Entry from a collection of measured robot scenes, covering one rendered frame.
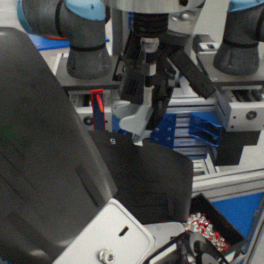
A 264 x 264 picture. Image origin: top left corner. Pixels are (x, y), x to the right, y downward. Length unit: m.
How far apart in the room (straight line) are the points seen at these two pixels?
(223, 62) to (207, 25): 1.27
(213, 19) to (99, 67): 1.46
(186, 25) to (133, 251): 0.31
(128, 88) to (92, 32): 0.51
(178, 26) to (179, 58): 0.06
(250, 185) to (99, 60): 0.59
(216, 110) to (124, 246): 0.88
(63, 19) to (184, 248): 0.82
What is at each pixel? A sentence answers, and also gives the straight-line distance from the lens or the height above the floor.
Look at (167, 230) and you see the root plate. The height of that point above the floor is 1.17.
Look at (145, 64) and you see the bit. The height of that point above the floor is 1.41.
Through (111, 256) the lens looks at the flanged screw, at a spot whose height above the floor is 1.25.
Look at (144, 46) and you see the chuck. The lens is 0.24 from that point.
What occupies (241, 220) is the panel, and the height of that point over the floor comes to 0.63.
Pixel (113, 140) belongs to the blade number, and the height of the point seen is 1.15.
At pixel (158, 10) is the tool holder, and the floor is 1.45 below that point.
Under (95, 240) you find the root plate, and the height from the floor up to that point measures 1.26.
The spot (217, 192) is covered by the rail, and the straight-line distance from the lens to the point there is 0.97.
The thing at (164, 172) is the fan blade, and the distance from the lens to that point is 0.52.
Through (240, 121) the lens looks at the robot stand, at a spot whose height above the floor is 0.94.
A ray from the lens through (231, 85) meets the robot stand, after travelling 1.07.
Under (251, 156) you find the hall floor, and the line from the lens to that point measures 2.46.
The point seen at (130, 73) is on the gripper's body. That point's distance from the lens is 0.48.
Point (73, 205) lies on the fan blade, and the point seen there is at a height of 1.29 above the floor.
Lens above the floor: 1.51
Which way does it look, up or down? 37 degrees down
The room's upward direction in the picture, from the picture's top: straight up
